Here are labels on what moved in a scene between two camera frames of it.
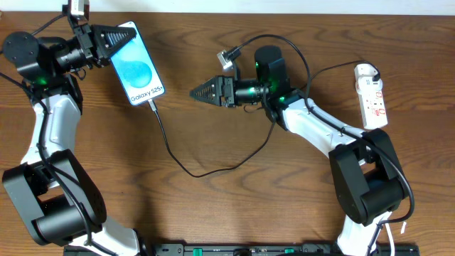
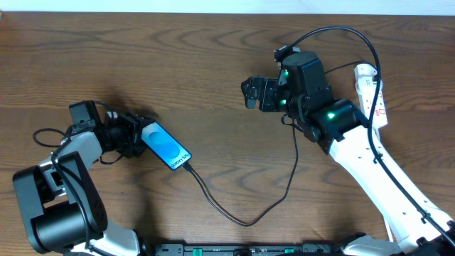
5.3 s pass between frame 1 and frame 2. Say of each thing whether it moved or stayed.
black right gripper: moved
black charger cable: moved
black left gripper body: moved
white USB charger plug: stayed
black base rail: stayed
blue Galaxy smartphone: moved
